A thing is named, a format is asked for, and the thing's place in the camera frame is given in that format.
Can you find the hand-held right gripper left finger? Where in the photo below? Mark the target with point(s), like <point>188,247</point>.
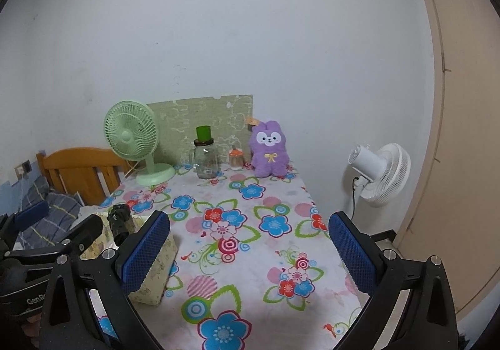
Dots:
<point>146,248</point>

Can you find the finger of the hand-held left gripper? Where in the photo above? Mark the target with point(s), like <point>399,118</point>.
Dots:
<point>33,217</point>
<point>88,231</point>

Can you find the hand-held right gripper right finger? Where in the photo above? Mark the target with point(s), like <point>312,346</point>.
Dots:
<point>351,252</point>

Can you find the yellow fabric storage box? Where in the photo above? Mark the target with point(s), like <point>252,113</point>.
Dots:
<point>164,268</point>

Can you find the black umbrella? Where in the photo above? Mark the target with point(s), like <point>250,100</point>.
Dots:
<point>119,221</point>

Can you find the grey plaid pillow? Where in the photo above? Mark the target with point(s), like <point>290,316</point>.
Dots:
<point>58,209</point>

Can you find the wooden bed headboard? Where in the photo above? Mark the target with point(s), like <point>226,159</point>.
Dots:
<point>78,170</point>

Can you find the white standing fan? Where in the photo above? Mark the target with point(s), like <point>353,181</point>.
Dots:
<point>390,174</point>

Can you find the glass jar with green lid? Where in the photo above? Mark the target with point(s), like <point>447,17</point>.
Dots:
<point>205,162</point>

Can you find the green desk fan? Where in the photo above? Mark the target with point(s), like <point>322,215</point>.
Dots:
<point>129,131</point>

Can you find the cotton swab container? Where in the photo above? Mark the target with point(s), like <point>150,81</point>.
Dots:
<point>235,160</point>

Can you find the purple plush bunny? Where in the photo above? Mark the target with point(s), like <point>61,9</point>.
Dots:
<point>269,154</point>

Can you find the green patterned board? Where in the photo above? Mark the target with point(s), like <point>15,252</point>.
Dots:
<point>179,119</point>

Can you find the beige door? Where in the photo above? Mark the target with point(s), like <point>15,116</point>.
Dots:
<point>461,139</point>

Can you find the black metal frame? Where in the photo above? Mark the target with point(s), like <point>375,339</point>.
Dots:
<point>384,236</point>

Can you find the wall socket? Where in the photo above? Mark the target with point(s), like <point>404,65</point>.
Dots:
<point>25,167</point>

